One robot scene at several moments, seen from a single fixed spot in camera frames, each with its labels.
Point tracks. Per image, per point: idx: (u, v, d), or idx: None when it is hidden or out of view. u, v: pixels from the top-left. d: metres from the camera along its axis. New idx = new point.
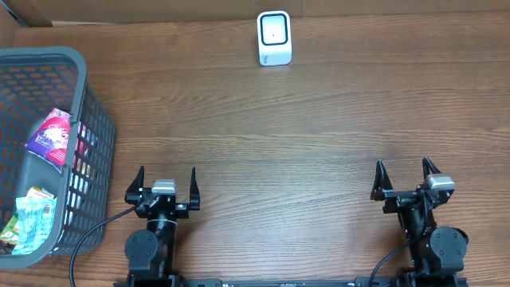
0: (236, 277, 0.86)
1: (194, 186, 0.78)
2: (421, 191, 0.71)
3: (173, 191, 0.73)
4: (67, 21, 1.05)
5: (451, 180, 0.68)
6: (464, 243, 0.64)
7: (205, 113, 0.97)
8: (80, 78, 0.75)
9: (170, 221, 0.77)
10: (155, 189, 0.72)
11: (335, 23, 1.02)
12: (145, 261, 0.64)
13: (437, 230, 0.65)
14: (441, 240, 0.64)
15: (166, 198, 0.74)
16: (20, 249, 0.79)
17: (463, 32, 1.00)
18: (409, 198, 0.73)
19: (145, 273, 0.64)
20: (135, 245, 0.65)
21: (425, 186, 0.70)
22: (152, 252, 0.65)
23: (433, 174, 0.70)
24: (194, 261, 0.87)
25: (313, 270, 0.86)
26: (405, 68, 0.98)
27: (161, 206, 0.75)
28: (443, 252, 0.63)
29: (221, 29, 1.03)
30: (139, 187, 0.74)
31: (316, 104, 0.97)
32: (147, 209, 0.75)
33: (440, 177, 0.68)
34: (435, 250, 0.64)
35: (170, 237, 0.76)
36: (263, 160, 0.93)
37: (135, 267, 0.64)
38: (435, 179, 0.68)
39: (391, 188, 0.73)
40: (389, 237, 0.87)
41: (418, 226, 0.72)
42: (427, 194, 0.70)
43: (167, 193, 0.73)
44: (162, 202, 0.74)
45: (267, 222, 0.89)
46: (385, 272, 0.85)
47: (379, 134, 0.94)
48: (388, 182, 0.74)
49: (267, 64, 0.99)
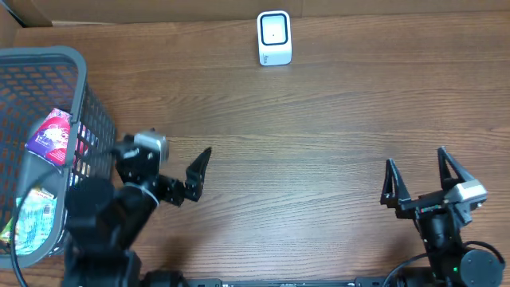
0: (236, 277, 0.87)
1: (196, 163, 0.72)
2: (449, 206, 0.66)
3: (157, 147, 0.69)
4: (66, 21, 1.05)
5: (481, 189, 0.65)
6: (498, 269, 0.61)
7: (205, 113, 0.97)
8: (80, 77, 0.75)
9: (150, 195, 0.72)
10: (139, 138, 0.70)
11: (335, 22, 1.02)
12: (92, 212, 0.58)
13: (472, 257, 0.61)
14: (472, 265, 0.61)
15: (147, 155, 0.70)
16: (20, 249, 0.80)
17: (463, 31, 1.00)
18: (430, 206, 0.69)
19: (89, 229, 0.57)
20: (82, 197, 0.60)
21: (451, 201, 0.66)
22: (103, 202, 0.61)
23: (461, 183, 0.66)
24: (194, 261, 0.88)
25: (313, 270, 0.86)
26: (405, 67, 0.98)
27: (143, 166, 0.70)
28: (473, 279, 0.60)
29: (221, 29, 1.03)
30: (127, 138, 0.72)
31: (316, 104, 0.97)
32: (126, 163, 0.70)
33: (468, 186, 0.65)
34: (465, 277, 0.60)
35: (142, 214, 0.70)
36: (263, 160, 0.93)
37: (78, 221, 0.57)
38: (465, 190, 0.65)
39: (408, 197, 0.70)
40: (389, 237, 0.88)
41: (441, 237, 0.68)
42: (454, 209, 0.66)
43: (151, 147, 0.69)
44: (141, 159, 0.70)
45: (267, 222, 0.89)
46: (385, 272, 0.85)
47: (380, 134, 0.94)
48: (404, 189, 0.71)
49: (267, 64, 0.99)
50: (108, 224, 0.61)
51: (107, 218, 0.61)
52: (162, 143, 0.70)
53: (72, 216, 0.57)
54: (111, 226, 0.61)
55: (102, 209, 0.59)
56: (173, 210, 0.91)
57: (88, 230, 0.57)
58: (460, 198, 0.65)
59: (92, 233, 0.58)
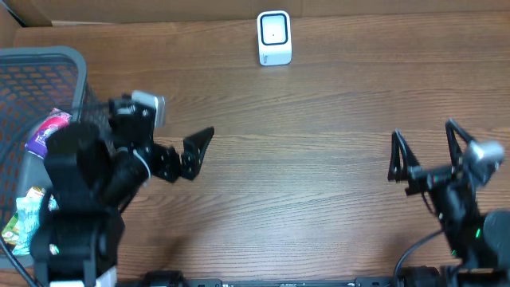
0: (236, 277, 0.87)
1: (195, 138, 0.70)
2: (464, 167, 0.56)
3: (155, 106, 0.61)
4: (66, 21, 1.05)
5: (500, 149, 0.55)
6: None
7: (205, 113, 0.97)
8: (80, 78, 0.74)
9: (143, 163, 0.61)
10: (137, 95, 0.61)
11: (335, 22, 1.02)
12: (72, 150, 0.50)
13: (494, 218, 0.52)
14: (496, 227, 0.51)
15: (142, 113, 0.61)
16: (20, 249, 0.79)
17: (464, 31, 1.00)
18: (442, 174, 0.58)
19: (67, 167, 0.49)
20: (67, 131, 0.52)
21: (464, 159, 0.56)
22: (87, 139, 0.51)
23: (474, 141, 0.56)
24: (194, 261, 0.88)
25: (313, 270, 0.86)
26: (405, 67, 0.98)
27: (135, 127, 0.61)
28: (500, 242, 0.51)
29: (221, 29, 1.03)
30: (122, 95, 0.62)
31: (316, 104, 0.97)
32: (117, 124, 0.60)
33: (484, 145, 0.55)
34: (491, 241, 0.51)
35: (130, 180, 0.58)
36: (263, 160, 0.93)
37: (56, 156, 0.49)
38: (481, 149, 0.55)
39: (418, 166, 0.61)
40: (388, 237, 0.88)
41: (458, 209, 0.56)
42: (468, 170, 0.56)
43: (146, 104, 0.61)
44: (137, 119, 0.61)
45: (267, 222, 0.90)
46: (385, 272, 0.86)
47: (379, 134, 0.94)
48: (413, 159, 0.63)
49: (267, 63, 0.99)
50: (87, 168, 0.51)
51: (89, 163, 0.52)
52: (160, 103, 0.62)
53: (52, 152, 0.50)
54: (94, 174, 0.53)
55: (88, 147, 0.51)
56: (173, 210, 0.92)
57: (69, 171, 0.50)
58: (476, 157, 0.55)
59: (72, 175, 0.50)
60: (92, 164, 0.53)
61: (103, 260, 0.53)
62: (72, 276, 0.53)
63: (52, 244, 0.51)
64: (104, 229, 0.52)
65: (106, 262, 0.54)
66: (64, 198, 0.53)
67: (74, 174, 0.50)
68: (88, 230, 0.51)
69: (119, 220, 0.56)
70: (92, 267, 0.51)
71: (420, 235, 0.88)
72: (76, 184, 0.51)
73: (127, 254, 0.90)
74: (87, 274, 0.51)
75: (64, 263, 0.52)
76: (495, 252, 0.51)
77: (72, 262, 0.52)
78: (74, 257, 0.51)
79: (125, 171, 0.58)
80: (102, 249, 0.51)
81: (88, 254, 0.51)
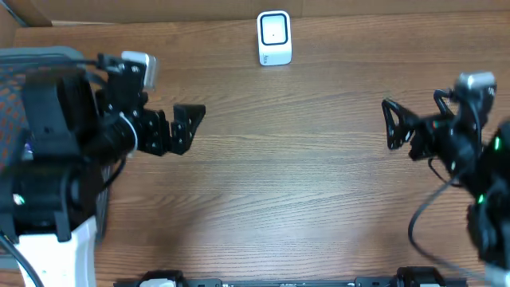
0: (236, 277, 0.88)
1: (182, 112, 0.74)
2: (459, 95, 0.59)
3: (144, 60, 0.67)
4: (66, 21, 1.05)
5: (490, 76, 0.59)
6: None
7: (205, 113, 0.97)
8: None
9: (127, 124, 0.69)
10: (128, 53, 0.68)
11: (335, 23, 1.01)
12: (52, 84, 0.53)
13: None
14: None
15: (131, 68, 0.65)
16: None
17: (464, 32, 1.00)
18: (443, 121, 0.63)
19: (48, 100, 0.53)
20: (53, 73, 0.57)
21: (457, 88, 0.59)
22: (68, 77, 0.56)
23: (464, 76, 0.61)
24: (194, 261, 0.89)
25: (313, 270, 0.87)
26: (405, 68, 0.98)
27: (125, 84, 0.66)
28: None
29: (221, 29, 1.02)
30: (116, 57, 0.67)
31: (316, 104, 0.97)
32: (106, 83, 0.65)
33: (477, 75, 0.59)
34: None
35: (115, 140, 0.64)
36: (263, 160, 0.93)
37: (37, 88, 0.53)
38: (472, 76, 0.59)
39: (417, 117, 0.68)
40: (387, 237, 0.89)
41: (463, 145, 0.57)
42: (463, 95, 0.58)
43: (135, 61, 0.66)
44: (127, 75, 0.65)
45: (267, 222, 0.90)
46: (385, 272, 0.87)
47: (380, 134, 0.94)
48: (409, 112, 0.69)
49: (267, 64, 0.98)
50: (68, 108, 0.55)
51: (68, 102, 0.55)
52: (151, 60, 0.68)
53: (35, 85, 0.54)
54: (74, 116, 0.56)
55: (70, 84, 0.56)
56: (173, 210, 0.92)
57: (51, 100, 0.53)
58: (467, 81, 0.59)
59: (53, 108, 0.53)
60: (72, 103, 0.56)
61: (77, 210, 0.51)
62: (45, 229, 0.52)
63: (16, 193, 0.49)
64: (77, 176, 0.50)
65: (80, 215, 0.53)
66: (41, 141, 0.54)
67: (55, 104, 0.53)
68: (58, 177, 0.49)
69: (96, 174, 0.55)
70: (64, 216, 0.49)
71: (419, 234, 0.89)
72: (56, 122, 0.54)
73: (127, 253, 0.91)
74: (59, 226, 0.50)
75: (32, 214, 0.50)
76: None
77: (41, 212, 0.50)
78: (44, 206, 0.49)
79: (112, 129, 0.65)
80: (74, 197, 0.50)
81: (58, 202, 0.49)
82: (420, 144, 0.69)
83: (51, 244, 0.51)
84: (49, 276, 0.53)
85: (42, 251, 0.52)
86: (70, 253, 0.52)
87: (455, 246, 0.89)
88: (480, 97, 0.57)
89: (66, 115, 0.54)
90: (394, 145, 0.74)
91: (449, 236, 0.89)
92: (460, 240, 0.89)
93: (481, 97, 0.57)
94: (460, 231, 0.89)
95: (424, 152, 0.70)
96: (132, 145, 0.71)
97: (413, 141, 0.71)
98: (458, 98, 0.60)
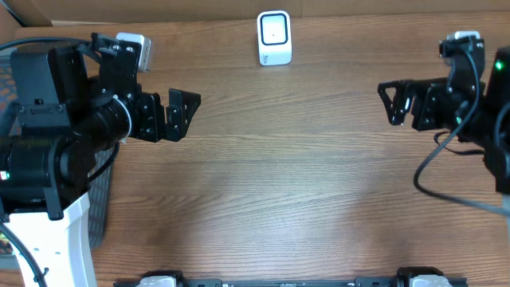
0: (236, 277, 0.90)
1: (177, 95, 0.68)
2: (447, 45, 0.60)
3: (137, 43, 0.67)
4: (65, 21, 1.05)
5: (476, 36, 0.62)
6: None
7: (205, 113, 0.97)
8: None
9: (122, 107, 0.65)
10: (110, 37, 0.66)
11: (335, 23, 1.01)
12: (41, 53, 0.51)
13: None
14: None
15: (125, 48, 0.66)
16: None
17: (463, 32, 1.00)
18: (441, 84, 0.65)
19: (37, 69, 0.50)
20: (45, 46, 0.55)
21: (448, 46, 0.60)
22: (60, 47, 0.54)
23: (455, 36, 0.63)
24: (195, 261, 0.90)
25: (313, 270, 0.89)
26: (406, 68, 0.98)
27: (119, 63, 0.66)
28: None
29: (221, 29, 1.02)
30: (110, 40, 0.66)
31: (316, 104, 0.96)
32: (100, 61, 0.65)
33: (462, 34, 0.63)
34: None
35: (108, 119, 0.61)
36: (263, 160, 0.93)
37: (25, 58, 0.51)
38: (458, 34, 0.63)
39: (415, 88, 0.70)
40: (386, 237, 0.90)
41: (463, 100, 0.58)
42: (456, 45, 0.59)
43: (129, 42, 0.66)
44: (123, 55, 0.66)
45: (267, 222, 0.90)
46: (385, 272, 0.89)
47: (380, 134, 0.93)
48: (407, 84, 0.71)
49: (267, 63, 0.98)
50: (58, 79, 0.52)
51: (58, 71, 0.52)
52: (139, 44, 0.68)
53: (24, 53, 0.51)
54: (64, 88, 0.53)
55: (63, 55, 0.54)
56: (172, 210, 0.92)
57: (39, 68, 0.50)
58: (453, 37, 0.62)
59: (43, 76, 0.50)
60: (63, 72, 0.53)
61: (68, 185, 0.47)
62: (36, 206, 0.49)
63: (2, 168, 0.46)
64: (68, 149, 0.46)
65: (72, 191, 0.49)
66: (30, 114, 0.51)
67: (42, 73, 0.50)
68: (46, 149, 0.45)
69: (89, 149, 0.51)
70: (54, 193, 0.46)
71: (418, 234, 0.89)
72: (46, 92, 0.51)
73: (127, 253, 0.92)
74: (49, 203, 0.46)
75: (20, 190, 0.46)
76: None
77: (29, 188, 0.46)
78: (31, 180, 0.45)
79: (106, 109, 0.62)
80: (63, 171, 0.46)
81: (46, 178, 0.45)
82: (425, 112, 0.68)
83: (42, 222, 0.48)
84: (42, 253, 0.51)
85: (33, 230, 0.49)
86: (61, 231, 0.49)
87: (454, 245, 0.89)
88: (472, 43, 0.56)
89: (56, 85, 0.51)
90: (396, 119, 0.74)
91: (449, 236, 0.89)
92: (460, 240, 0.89)
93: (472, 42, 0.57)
94: (460, 231, 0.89)
95: (428, 119, 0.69)
96: (127, 130, 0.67)
97: (413, 111, 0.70)
98: (450, 53, 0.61)
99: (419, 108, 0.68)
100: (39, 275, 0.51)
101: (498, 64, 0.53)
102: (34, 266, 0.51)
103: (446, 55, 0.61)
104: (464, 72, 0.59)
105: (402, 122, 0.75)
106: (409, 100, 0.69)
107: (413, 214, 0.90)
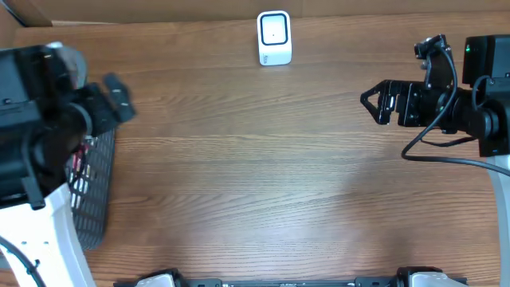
0: (236, 277, 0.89)
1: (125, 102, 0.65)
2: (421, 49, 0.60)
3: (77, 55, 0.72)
4: (65, 21, 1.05)
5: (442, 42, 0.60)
6: None
7: (205, 113, 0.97)
8: (80, 80, 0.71)
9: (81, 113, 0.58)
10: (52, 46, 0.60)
11: (335, 23, 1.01)
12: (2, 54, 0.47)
13: (499, 36, 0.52)
14: (503, 48, 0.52)
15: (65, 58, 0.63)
16: None
17: (464, 32, 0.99)
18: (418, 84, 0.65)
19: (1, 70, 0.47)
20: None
21: (421, 47, 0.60)
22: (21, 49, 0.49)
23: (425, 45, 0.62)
24: (194, 261, 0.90)
25: (313, 270, 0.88)
26: (406, 68, 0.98)
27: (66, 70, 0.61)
28: (504, 55, 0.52)
29: (221, 29, 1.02)
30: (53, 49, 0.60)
31: (316, 104, 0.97)
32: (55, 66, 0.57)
33: None
34: (484, 45, 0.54)
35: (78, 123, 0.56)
36: (263, 160, 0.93)
37: None
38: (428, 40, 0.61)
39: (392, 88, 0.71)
40: (386, 237, 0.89)
41: (442, 94, 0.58)
42: (429, 45, 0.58)
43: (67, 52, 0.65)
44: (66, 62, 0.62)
45: (267, 222, 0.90)
46: (385, 272, 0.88)
47: (380, 134, 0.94)
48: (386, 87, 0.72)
49: (267, 63, 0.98)
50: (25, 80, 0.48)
51: (26, 71, 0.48)
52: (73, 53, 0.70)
53: None
54: (34, 86, 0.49)
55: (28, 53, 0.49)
56: (172, 210, 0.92)
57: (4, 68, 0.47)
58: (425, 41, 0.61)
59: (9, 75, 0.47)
60: (31, 72, 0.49)
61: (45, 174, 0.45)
62: (14, 201, 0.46)
63: None
64: (41, 142, 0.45)
65: (51, 181, 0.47)
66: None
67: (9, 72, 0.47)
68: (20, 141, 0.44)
69: (62, 142, 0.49)
70: (34, 182, 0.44)
71: (419, 234, 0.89)
72: (13, 90, 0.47)
73: (127, 253, 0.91)
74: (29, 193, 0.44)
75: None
76: (492, 64, 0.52)
77: (6, 182, 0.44)
78: (8, 174, 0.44)
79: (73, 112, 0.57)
80: (41, 163, 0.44)
81: (23, 170, 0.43)
82: (409, 108, 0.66)
83: (24, 214, 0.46)
84: (30, 247, 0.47)
85: (16, 223, 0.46)
86: (46, 219, 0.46)
87: (454, 245, 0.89)
88: (443, 41, 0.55)
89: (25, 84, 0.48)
90: (382, 119, 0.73)
91: (449, 236, 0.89)
92: (460, 240, 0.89)
93: (443, 41, 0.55)
94: (460, 231, 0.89)
95: (413, 115, 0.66)
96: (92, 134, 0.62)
97: (398, 108, 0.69)
98: (424, 54, 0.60)
99: (403, 104, 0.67)
100: (31, 269, 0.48)
101: (466, 48, 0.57)
102: (24, 261, 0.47)
103: (421, 56, 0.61)
104: (441, 72, 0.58)
105: (388, 121, 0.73)
106: (393, 97, 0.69)
107: (413, 214, 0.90)
